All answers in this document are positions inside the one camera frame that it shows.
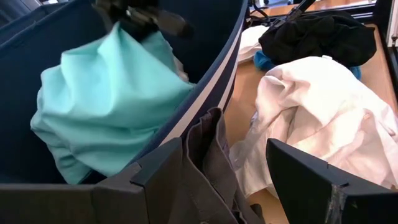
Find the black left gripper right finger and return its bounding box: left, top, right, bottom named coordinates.
left=266, top=138, right=398, bottom=224

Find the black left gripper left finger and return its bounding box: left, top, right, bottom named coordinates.
left=0, top=136, right=183, bottom=224

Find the grey garment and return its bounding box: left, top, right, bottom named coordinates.
left=167, top=107, right=265, bottom=224

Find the teal garment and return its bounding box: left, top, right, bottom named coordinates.
left=30, top=21, right=195, bottom=185

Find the small white garment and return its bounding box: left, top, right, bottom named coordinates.
left=238, top=24, right=270, bottom=65

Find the navy white-striped fabric bin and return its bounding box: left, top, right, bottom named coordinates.
left=0, top=0, right=249, bottom=185
left=0, top=0, right=72, bottom=44

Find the blue garment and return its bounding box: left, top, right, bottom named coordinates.
left=253, top=49, right=363, bottom=80

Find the black garment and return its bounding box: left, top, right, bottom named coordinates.
left=257, top=12, right=377, bottom=68

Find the black cable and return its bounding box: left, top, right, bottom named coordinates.
left=250, top=0, right=270, bottom=21

